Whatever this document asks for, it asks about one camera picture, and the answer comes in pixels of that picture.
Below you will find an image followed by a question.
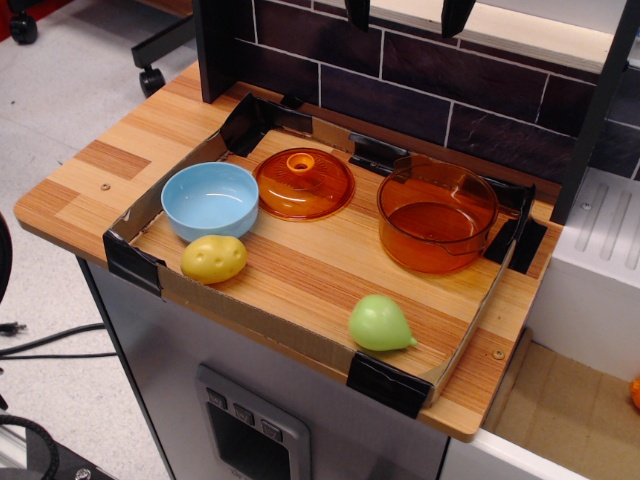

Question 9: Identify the white toy sink unit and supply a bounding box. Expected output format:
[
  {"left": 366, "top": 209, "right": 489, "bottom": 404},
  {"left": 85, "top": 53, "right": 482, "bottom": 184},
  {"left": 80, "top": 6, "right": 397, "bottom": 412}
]
[{"left": 527, "top": 169, "right": 639, "bottom": 381}]

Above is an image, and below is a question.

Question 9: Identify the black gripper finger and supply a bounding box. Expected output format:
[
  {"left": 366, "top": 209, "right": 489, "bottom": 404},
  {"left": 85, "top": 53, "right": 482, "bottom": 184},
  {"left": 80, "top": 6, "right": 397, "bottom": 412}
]
[
  {"left": 344, "top": 0, "right": 370, "bottom": 32},
  {"left": 441, "top": 0, "right": 476, "bottom": 38}
]

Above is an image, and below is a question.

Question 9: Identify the black chair caster base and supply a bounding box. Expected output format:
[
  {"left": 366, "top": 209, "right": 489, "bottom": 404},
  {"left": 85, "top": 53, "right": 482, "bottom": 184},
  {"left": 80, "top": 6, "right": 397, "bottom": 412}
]
[{"left": 131, "top": 15, "right": 195, "bottom": 98}]

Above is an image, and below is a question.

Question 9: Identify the black upright post right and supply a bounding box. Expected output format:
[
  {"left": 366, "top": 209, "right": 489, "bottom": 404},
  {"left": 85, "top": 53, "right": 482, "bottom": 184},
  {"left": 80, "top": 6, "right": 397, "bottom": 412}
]
[{"left": 550, "top": 0, "right": 639, "bottom": 225}]

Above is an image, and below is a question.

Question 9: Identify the orange toy object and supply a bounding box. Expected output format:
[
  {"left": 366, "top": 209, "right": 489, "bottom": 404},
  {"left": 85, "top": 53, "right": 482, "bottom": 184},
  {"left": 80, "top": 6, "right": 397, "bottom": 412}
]
[{"left": 629, "top": 378, "right": 640, "bottom": 409}]

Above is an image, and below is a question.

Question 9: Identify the black power cable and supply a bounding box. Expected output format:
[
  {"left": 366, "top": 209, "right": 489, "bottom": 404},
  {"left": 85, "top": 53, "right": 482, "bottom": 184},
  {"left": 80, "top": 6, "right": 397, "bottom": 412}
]
[{"left": 0, "top": 322, "right": 118, "bottom": 361}]

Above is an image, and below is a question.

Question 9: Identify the orange transparent pot lid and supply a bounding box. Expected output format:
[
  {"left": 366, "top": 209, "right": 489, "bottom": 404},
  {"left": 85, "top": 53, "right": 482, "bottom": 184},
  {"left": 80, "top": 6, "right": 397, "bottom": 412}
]
[{"left": 253, "top": 148, "right": 355, "bottom": 221}]

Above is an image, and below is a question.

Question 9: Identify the green toy pear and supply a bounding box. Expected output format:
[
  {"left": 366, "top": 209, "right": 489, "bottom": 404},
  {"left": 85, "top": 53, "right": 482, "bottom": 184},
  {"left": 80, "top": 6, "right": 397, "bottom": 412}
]
[{"left": 348, "top": 295, "right": 418, "bottom": 351}]

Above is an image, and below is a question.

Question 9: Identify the light blue bowl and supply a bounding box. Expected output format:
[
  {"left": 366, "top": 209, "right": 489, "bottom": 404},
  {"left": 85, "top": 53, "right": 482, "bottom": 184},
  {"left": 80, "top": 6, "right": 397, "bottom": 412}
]
[{"left": 161, "top": 162, "right": 259, "bottom": 242}]

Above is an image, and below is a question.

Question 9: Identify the light wooden shelf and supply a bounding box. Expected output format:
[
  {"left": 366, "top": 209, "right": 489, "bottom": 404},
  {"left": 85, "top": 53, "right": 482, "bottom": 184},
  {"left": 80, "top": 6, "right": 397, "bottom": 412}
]
[{"left": 319, "top": 0, "right": 616, "bottom": 75}]

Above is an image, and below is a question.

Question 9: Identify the orange transparent pot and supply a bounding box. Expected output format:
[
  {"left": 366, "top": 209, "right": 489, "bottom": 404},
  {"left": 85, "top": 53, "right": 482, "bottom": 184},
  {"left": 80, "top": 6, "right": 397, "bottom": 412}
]
[{"left": 377, "top": 154, "right": 499, "bottom": 275}]

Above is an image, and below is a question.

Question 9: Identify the grey toy oven panel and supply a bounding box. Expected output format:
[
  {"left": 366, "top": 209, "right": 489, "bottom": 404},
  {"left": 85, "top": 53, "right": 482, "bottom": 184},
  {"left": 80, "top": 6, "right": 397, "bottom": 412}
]
[{"left": 196, "top": 364, "right": 312, "bottom": 479}]

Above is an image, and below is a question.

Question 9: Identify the cardboard fence with black tape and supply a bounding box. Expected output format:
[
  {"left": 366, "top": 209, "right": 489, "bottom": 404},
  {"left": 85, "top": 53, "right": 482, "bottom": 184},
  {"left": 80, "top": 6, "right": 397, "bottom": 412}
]
[{"left": 104, "top": 95, "right": 560, "bottom": 437}]

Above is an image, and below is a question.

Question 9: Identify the black caster wheel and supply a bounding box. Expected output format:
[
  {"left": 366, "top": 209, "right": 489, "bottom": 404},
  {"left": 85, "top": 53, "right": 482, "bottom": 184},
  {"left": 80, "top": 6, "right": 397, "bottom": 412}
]
[{"left": 9, "top": 12, "right": 38, "bottom": 45}]

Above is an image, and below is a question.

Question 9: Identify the yellow toy potato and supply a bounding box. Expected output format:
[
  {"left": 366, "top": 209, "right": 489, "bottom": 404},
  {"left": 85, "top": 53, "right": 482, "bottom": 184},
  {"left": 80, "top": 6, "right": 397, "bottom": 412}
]
[{"left": 180, "top": 235, "right": 248, "bottom": 285}]

